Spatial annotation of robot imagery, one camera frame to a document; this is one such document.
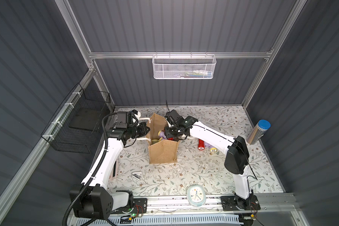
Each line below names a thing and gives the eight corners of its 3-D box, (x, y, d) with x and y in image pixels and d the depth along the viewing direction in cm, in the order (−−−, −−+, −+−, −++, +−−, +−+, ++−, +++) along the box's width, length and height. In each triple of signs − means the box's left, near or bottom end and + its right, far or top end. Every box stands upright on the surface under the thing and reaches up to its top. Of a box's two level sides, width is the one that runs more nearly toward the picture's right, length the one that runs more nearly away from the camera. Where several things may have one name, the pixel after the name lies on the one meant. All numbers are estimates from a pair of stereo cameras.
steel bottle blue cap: (247, 144, 99) (261, 128, 84) (244, 137, 103) (257, 119, 88) (257, 144, 99) (273, 128, 83) (254, 137, 103) (268, 119, 88)
